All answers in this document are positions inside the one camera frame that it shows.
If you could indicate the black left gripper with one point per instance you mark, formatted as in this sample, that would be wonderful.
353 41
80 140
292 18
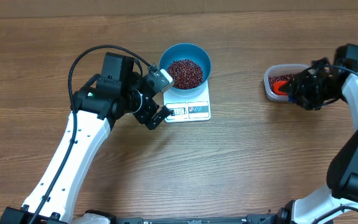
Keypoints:
144 117

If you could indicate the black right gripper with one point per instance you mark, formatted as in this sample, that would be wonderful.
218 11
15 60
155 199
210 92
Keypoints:
300 84

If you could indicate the orange scoop with blue handle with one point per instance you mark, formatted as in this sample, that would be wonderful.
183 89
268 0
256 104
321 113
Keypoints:
282 90

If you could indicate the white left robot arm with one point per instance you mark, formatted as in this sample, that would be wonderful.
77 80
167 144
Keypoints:
100 102

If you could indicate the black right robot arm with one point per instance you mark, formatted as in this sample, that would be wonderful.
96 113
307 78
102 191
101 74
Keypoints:
340 193

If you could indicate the white digital kitchen scale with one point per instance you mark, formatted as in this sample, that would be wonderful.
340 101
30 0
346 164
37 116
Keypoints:
188 105

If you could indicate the red beans in bowl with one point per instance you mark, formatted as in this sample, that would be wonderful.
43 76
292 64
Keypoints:
186 74

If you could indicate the teal plastic bowl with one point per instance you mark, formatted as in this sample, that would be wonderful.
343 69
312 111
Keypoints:
187 51

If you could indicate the red adzuki beans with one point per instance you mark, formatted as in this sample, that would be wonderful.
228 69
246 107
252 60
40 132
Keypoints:
280 78

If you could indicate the clear plastic food container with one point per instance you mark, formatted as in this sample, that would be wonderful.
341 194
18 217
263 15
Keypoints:
278 70

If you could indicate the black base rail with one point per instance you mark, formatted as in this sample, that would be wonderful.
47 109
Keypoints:
197 219

